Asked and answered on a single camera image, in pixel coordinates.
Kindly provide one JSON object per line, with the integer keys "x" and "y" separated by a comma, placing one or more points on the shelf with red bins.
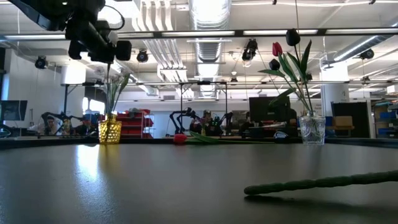
{"x": 135, "y": 121}

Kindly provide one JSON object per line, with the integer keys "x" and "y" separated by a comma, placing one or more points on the black monitor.
{"x": 269, "y": 109}
{"x": 14, "y": 110}

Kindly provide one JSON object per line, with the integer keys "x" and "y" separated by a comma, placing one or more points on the yellow glass vase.
{"x": 109, "y": 132}

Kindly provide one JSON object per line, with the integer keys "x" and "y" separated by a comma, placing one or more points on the black panel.
{"x": 357, "y": 118}

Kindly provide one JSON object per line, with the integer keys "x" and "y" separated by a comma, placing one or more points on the silver ceiling duct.
{"x": 210, "y": 46}

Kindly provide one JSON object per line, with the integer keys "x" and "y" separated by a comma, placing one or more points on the cardboard box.
{"x": 343, "y": 121}

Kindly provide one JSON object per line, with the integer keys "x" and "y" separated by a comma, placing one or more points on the person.
{"x": 206, "y": 121}
{"x": 87, "y": 126}
{"x": 51, "y": 124}

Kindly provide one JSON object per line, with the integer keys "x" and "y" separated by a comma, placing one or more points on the black overhead frame bar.
{"x": 140, "y": 34}

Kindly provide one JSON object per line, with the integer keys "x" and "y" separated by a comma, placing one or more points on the red artificial tulip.
{"x": 277, "y": 49}
{"x": 179, "y": 138}

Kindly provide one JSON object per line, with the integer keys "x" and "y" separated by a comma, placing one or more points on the black background robot arm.
{"x": 180, "y": 116}

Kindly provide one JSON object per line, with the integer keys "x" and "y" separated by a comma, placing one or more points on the black ceiling camera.
{"x": 308, "y": 76}
{"x": 142, "y": 56}
{"x": 250, "y": 49}
{"x": 367, "y": 53}
{"x": 40, "y": 62}

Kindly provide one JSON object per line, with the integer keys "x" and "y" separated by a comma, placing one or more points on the clear glass vase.
{"x": 311, "y": 130}

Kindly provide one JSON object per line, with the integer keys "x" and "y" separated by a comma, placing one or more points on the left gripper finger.
{"x": 123, "y": 50}

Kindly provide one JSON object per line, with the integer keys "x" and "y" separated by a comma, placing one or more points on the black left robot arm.
{"x": 37, "y": 15}

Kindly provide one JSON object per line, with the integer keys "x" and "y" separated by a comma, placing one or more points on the black artificial tulip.
{"x": 274, "y": 64}
{"x": 293, "y": 37}

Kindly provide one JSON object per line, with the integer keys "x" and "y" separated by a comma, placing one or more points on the shelf with blue bins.
{"x": 387, "y": 123}

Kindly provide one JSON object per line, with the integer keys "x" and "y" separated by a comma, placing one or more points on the white pillar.
{"x": 334, "y": 90}

